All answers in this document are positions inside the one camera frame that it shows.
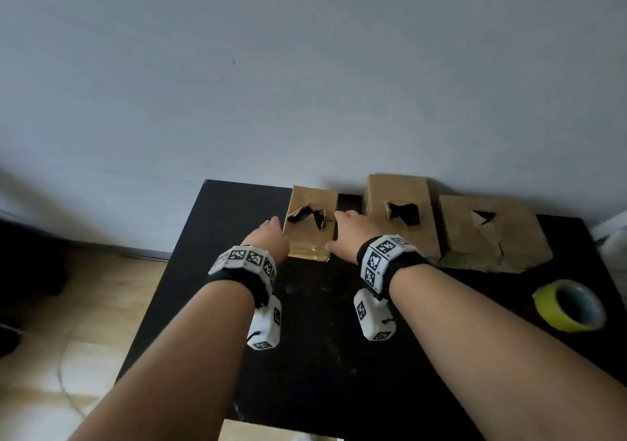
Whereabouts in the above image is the person's right hand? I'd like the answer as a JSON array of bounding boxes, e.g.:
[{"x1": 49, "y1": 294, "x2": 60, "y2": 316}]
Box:
[{"x1": 325, "y1": 209, "x2": 383, "y2": 265}]

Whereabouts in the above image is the person's left hand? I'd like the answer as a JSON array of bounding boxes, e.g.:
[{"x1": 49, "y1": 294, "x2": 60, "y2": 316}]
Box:
[{"x1": 242, "y1": 216, "x2": 291, "y2": 265}]

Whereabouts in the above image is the small cardboard box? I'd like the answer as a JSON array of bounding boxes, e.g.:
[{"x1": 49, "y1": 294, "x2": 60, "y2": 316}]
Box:
[{"x1": 283, "y1": 184, "x2": 340, "y2": 263}]

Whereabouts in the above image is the tall cardboard box square hole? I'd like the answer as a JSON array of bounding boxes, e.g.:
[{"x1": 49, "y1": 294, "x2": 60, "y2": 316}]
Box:
[{"x1": 363, "y1": 173, "x2": 442, "y2": 260}]

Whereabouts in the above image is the wide cardboard box torn flap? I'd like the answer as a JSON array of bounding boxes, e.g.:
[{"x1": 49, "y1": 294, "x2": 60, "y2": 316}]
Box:
[{"x1": 436, "y1": 194, "x2": 555, "y2": 274}]

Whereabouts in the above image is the yellow tape roll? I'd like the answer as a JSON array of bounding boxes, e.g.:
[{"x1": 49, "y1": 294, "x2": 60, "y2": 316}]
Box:
[{"x1": 532, "y1": 278, "x2": 607, "y2": 334}]

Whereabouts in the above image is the person's right forearm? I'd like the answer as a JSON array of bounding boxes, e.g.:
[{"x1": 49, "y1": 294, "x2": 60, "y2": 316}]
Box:
[{"x1": 389, "y1": 264, "x2": 627, "y2": 441}]

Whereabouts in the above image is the person's left forearm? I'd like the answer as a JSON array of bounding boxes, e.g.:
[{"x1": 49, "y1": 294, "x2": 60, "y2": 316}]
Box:
[{"x1": 68, "y1": 278, "x2": 255, "y2": 441}]

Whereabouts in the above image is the black marker wristband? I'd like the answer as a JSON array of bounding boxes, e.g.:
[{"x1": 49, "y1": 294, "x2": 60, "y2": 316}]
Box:
[
  {"x1": 356, "y1": 234, "x2": 432, "y2": 302},
  {"x1": 206, "y1": 244, "x2": 278, "y2": 308}
]

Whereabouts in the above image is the black bag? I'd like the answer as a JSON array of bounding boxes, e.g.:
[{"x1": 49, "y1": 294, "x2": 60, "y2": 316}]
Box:
[{"x1": 0, "y1": 220, "x2": 67, "y2": 358}]

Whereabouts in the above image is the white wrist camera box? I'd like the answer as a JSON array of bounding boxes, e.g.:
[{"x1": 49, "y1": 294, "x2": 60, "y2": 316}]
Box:
[
  {"x1": 353, "y1": 288, "x2": 396, "y2": 342},
  {"x1": 246, "y1": 294, "x2": 283, "y2": 352}
]

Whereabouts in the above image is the white metal shelf frame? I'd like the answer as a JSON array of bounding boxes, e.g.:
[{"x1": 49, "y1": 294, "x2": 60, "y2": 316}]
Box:
[{"x1": 590, "y1": 210, "x2": 627, "y2": 270}]

